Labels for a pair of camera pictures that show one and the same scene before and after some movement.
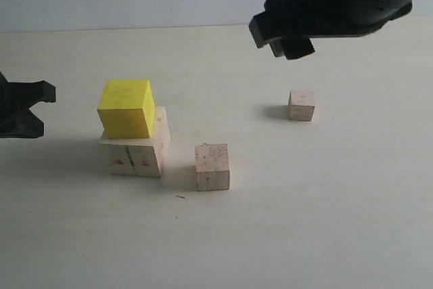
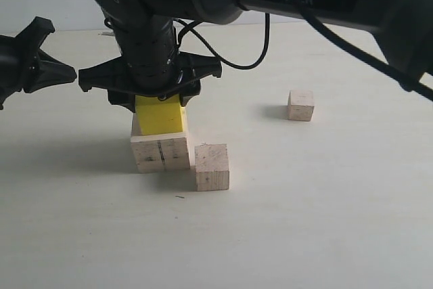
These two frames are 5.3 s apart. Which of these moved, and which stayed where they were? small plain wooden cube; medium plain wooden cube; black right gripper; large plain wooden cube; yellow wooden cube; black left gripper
Moved: black right gripper; yellow wooden cube; large plain wooden cube; black left gripper
Stayed: small plain wooden cube; medium plain wooden cube
